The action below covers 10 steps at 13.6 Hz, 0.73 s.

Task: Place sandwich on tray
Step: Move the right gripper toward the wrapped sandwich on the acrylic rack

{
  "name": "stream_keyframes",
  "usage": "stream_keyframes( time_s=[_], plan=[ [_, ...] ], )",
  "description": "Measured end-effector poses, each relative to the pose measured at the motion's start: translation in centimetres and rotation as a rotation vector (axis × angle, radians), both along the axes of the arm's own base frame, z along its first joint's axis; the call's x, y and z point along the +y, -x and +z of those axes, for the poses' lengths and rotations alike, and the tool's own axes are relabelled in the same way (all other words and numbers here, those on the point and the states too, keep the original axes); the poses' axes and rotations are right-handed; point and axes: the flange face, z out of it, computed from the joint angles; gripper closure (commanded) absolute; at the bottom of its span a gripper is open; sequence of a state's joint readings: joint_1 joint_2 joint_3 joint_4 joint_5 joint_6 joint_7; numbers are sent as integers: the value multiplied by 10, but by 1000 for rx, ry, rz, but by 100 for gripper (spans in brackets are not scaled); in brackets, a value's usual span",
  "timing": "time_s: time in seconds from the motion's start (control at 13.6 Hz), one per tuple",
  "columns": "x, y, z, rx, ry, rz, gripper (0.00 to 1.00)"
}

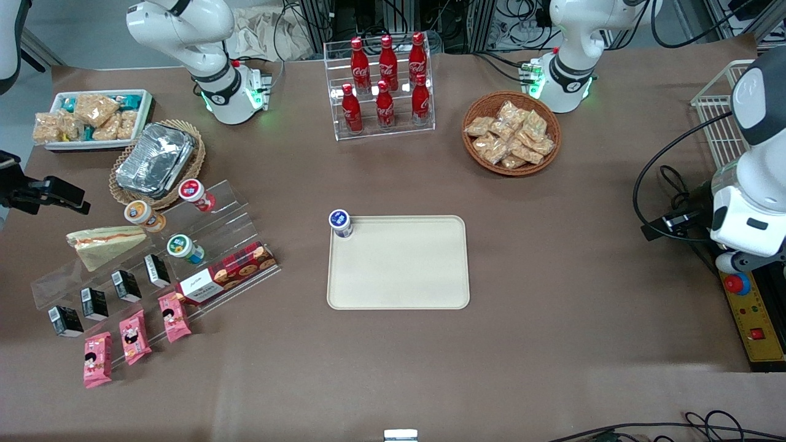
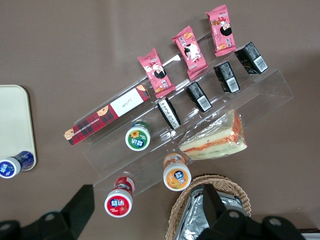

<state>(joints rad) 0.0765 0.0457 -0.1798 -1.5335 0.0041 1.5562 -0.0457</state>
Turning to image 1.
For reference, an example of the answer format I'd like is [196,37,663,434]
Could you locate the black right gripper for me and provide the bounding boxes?
[0,150,91,215]

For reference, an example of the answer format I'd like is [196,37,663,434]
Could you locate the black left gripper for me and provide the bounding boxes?
[642,183,714,243]

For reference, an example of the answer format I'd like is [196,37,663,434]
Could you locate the triangle sandwich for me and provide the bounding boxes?
[66,226,148,272]

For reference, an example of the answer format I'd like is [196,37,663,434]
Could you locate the beige serving tray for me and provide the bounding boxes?
[327,215,470,310]

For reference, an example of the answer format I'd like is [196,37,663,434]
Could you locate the orange-lid small cup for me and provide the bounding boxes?
[124,200,166,233]

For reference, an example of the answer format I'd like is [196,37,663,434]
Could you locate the silver foil container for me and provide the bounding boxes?
[115,123,197,198]

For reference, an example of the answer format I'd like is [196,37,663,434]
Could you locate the small black carton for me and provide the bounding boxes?
[111,269,142,303]
[144,254,171,289]
[49,306,84,338]
[80,287,109,321]

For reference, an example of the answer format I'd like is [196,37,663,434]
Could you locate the white plastic bin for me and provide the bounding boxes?
[44,90,153,152]

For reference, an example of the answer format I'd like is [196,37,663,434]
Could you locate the yellow emergency stop box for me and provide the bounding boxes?
[717,270,786,373]

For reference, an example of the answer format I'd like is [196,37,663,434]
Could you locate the green-lid small cup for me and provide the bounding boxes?
[166,234,205,265]

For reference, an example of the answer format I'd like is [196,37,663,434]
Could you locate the red-lid small cup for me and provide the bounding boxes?
[178,179,217,213]

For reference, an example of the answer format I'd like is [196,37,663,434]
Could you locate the oval wicker basket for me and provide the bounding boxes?
[109,120,206,211]

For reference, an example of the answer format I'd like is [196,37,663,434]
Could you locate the pink snack pack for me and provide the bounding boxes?
[119,309,152,366]
[158,292,192,343]
[84,332,114,389]

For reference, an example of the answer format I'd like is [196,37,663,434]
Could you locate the clear acrylic step display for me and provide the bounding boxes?
[31,179,282,352]

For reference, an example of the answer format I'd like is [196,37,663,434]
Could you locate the red tartan cookie box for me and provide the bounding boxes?
[175,241,278,306]

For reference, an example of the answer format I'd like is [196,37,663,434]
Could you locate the round wicker basket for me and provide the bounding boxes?
[462,91,562,177]

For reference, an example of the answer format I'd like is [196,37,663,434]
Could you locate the beige crumpled cloth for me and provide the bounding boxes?
[230,6,314,62]

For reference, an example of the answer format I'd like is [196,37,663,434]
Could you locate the red cola bottle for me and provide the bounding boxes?
[378,35,399,91]
[411,74,430,126]
[350,37,372,94]
[408,32,429,83]
[341,83,363,134]
[376,80,395,130]

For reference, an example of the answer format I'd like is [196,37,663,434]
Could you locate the clear acrylic bottle rack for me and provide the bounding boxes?
[324,34,435,142]

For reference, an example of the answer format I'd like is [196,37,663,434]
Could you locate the blue-lid small cup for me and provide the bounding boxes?
[329,209,354,239]

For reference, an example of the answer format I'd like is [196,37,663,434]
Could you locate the black coiled cable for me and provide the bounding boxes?
[660,165,691,209]

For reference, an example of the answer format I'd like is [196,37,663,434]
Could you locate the black left camera cable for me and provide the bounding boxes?
[634,110,734,244]

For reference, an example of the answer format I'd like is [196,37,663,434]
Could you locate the white wire rack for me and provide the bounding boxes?
[691,60,756,169]

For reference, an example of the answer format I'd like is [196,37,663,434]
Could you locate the grey metal frame bar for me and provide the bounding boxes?
[21,28,65,68]

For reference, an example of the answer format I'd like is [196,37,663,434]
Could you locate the black floor cables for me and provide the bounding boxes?
[547,410,786,442]

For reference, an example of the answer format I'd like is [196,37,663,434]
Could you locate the aluminium frame rail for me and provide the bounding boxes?
[706,0,786,44]

